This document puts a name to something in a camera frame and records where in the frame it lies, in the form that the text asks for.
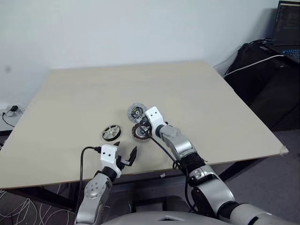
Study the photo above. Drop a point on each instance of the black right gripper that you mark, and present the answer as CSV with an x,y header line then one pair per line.
x,y
149,131

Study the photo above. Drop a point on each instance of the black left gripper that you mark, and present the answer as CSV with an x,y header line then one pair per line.
x,y
121,161

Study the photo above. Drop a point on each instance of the copper wound motor housing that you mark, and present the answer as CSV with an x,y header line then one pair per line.
x,y
137,136

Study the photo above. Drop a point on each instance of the translucent grey motor lid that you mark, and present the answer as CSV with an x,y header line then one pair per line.
x,y
136,112

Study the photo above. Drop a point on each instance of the black silver spoked rotor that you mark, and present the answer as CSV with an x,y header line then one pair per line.
x,y
112,133

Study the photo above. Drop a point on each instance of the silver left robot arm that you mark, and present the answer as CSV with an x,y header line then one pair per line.
x,y
93,187

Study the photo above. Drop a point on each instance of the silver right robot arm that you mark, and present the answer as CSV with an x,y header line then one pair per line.
x,y
178,140

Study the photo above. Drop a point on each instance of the silver robot torso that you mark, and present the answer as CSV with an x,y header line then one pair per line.
x,y
140,219

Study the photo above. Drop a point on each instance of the white power strip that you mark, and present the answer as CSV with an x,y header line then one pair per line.
x,y
18,112

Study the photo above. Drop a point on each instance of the black power adapter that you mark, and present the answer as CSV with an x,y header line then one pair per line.
x,y
14,108

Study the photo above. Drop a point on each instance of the black bag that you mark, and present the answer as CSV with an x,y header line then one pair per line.
x,y
257,89

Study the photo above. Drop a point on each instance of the black laptop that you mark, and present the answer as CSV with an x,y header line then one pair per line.
x,y
288,23

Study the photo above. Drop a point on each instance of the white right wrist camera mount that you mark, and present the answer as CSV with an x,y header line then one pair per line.
x,y
153,116

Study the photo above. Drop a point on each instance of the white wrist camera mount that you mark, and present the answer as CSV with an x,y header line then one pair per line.
x,y
109,155
153,116

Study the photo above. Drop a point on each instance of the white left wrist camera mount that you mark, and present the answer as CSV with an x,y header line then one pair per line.
x,y
109,155

